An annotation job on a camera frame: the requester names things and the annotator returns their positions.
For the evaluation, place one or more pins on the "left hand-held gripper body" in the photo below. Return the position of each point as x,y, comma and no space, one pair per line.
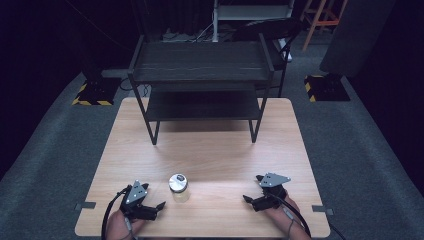
135,195

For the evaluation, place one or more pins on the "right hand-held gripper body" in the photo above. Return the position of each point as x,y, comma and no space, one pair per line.
273,186

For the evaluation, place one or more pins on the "glass jar with silver lid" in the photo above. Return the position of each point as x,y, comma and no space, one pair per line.
179,187

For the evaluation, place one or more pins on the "person's right hand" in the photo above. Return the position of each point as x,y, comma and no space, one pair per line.
283,218

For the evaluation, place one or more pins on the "person's left hand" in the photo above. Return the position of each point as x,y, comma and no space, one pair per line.
117,225

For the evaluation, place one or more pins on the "grey tape strip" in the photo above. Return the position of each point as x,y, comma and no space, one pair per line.
85,205
322,209

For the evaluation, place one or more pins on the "black base with hazard stripes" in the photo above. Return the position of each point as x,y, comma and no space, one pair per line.
96,91
326,87

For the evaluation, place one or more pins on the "black two-tier shelf rack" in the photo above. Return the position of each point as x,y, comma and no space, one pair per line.
200,63

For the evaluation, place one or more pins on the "black chair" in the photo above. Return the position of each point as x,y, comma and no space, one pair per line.
270,31

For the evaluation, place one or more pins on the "wooden stool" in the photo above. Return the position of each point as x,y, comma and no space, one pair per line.
320,20

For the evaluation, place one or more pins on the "grey curtain panel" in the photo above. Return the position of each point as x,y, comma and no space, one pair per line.
355,36

